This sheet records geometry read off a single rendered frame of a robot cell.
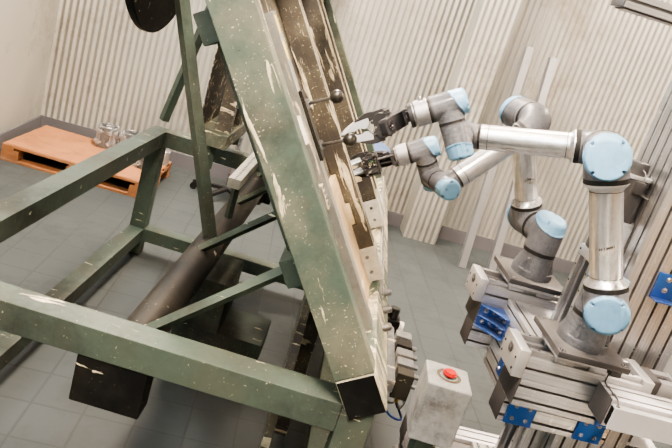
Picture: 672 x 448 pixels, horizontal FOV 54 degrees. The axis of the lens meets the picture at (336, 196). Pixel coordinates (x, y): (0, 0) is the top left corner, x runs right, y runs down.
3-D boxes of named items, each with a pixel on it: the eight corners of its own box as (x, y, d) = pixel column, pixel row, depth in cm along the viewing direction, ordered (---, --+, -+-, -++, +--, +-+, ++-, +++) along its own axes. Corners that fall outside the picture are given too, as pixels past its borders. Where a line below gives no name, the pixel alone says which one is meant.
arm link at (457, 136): (478, 152, 191) (468, 115, 190) (474, 157, 181) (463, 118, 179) (452, 158, 194) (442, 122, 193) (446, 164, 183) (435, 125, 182)
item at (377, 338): (347, 422, 176) (387, 413, 174) (334, 383, 173) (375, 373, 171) (369, 197, 387) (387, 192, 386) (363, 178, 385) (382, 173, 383)
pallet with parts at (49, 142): (170, 174, 557) (178, 140, 549) (148, 201, 485) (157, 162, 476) (38, 138, 545) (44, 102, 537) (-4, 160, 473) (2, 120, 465)
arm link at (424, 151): (443, 160, 228) (437, 138, 224) (412, 169, 230) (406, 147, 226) (440, 152, 235) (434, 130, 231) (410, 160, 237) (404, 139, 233)
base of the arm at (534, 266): (542, 270, 253) (552, 246, 250) (556, 287, 239) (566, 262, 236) (505, 260, 251) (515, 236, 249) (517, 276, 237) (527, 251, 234)
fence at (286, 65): (360, 332, 196) (373, 329, 195) (258, 15, 174) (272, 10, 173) (361, 325, 201) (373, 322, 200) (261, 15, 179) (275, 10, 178)
